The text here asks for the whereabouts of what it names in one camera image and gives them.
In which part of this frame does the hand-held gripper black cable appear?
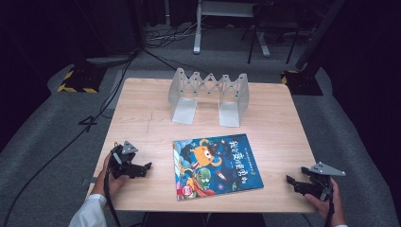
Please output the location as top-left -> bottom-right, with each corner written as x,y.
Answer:
103,150 -> 123,227
324,187 -> 336,227

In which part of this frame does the black chair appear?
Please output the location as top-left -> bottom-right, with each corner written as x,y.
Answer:
240,2 -> 301,65

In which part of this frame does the person's right hand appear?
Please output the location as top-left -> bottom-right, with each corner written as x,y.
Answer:
304,177 -> 347,227

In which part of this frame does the bundle of floor cables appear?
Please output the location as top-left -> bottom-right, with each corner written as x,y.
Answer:
144,18 -> 197,50

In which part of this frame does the white desk frame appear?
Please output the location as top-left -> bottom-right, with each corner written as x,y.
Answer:
192,0 -> 272,59

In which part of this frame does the long black floor cable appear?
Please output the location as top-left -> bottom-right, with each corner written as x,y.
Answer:
0,46 -> 140,227

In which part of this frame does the blue cartoon picture book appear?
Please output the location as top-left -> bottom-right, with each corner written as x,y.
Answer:
172,132 -> 265,201

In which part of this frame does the black stand with striped base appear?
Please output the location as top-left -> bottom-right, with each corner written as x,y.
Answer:
57,0 -> 108,95
281,0 -> 347,96

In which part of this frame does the person's left hand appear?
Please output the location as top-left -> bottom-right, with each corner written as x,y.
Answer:
91,153 -> 129,199

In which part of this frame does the right hand-held gripper black cable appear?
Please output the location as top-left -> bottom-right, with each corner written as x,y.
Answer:
324,187 -> 336,227

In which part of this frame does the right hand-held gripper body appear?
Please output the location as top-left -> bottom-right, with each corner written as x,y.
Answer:
295,162 -> 346,201

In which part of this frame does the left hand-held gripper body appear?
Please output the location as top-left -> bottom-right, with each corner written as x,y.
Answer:
109,140 -> 146,180

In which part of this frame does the grey expandable book rack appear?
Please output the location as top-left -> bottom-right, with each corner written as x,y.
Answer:
167,66 -> 251,129

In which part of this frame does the left hand-held gripper black cable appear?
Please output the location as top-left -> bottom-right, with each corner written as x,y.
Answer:
103,150 -> 123,227

